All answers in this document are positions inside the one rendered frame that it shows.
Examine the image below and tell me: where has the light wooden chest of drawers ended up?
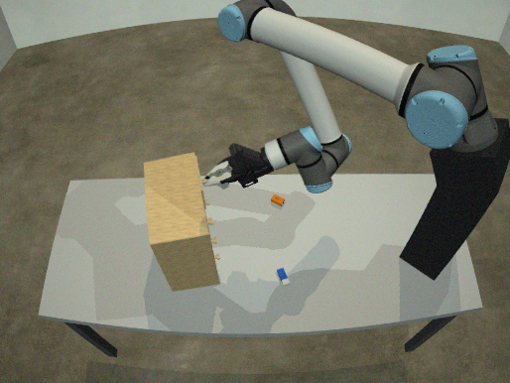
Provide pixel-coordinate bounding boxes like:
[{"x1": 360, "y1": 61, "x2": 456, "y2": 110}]
[{"x1": 144, "y1": 153, "x2": 220, "y2": 292}]

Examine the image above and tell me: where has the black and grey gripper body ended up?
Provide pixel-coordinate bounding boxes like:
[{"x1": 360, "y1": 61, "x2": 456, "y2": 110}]
[{"x1": 229, "y1": 148, "x2": 274, "y2": 189}]

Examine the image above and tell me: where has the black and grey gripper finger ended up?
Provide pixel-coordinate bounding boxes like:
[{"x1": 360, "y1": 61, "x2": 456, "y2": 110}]
[
  {"x1": 202, "y1": 156, "x2": 232, "y2": 180},
  {"x1": 203, "y1": 172, "x2": 242, "y2": 189}
]

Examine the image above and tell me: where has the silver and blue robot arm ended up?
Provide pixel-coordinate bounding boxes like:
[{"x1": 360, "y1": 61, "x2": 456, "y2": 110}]
[{"x1": 218, "y1": 0, "x2": 498, "y2": 193}]

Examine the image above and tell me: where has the blue and white eraser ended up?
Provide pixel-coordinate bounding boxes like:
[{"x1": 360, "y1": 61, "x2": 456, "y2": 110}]
[{"x1": 277, "y1": 268, "x2": 290, "y2": 286}]

